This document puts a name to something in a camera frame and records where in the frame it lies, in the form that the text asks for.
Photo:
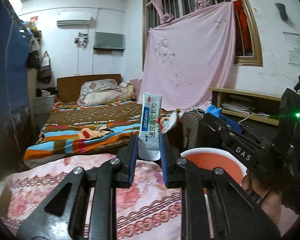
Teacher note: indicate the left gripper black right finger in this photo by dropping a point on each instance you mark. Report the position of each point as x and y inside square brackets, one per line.
[213, 205]

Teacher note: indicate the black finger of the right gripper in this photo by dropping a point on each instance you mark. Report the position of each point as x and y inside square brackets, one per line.
[215, 129]
[234, 125]

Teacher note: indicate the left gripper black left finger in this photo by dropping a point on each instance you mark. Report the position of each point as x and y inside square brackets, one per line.
[62, 214]

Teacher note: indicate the blue wrapper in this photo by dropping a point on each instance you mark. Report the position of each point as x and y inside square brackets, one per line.
[214, 111]

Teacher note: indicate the white medicine sachet Dikang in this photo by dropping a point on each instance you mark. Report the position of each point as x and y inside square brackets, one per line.
[149, 133]

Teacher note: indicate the pink fleece sleeve forearm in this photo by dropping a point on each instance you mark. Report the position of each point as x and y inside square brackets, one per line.
[287, 218]

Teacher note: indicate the right hand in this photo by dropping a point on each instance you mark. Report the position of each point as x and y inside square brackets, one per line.
[271, 204]

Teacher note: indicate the stack of papers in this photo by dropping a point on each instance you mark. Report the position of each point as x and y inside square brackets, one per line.
[236, 107]

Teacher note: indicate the red white plastic basin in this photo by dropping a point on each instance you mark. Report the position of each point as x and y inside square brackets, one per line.
[210, 158]

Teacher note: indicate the black checked bag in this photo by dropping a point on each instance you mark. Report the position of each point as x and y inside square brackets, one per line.
[192, 123]

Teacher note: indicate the wooden low shelf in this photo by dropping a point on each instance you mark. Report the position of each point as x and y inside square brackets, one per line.
[266, 106]

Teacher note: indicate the beige tissue box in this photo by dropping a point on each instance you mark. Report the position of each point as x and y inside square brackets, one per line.
[5, 197]

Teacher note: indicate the pink hanging sheet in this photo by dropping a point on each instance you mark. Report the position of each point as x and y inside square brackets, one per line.
[187, 56]

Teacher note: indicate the brown colourful striped bedspread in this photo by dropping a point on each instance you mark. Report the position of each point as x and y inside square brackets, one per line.
[74, 130]

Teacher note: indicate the red cloth at window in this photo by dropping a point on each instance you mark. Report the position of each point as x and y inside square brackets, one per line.
[243, 39]

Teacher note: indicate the blue fabric wardrobe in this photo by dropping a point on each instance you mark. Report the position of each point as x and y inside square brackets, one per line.
[15, 120]

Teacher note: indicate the white nightstand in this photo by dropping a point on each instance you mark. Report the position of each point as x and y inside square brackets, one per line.
[42, 109]

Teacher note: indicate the floral pillow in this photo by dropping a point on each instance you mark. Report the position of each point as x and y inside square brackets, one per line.
[101, 92]

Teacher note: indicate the grey hanging tote bag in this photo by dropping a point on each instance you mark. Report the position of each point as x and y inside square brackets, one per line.
[44, 72]

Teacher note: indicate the black hanging handbag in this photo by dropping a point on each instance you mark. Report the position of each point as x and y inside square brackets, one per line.
[33, 59]

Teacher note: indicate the white air conditioner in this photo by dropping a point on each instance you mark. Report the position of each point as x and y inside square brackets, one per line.
[71, 22]

